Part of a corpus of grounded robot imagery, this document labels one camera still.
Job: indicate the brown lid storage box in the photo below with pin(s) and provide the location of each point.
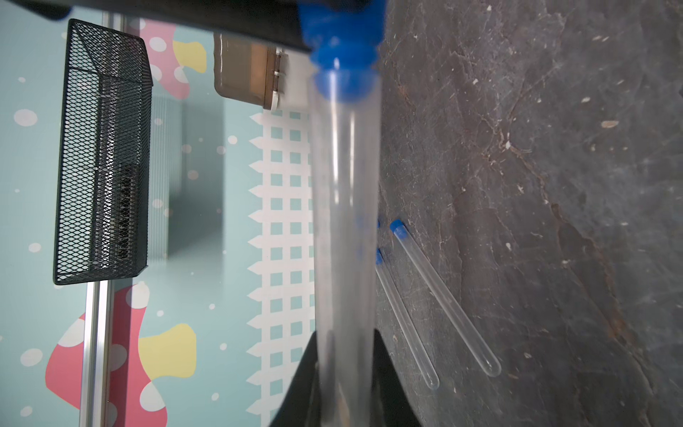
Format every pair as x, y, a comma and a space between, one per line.
266, 76

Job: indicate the black wire mesh basket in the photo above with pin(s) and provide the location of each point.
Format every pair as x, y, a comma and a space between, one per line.
102, 219

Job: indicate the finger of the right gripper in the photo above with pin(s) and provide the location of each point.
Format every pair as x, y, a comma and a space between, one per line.
269, 22

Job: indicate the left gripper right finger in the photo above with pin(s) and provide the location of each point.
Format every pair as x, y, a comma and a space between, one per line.
391, 407

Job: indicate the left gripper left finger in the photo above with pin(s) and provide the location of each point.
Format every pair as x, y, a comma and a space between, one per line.
301, 405

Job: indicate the clear test tube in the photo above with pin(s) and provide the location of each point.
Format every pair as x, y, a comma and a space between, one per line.
414, 342
345, 143
457, 316

